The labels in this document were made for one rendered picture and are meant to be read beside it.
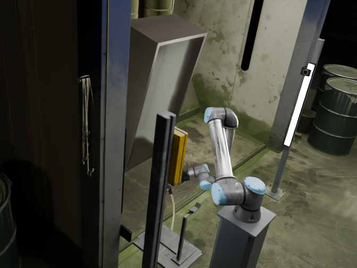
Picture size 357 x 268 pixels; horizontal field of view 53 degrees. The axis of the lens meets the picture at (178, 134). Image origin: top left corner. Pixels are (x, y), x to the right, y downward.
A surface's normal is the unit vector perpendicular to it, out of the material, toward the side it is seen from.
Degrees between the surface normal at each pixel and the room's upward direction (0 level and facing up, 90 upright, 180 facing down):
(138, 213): 0
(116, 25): 90
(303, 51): 90
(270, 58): 90
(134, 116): 90
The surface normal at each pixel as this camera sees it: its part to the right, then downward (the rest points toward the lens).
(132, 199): 0.11, -0.87
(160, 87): -0.60, 0.33
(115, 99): 0.76, 0.39
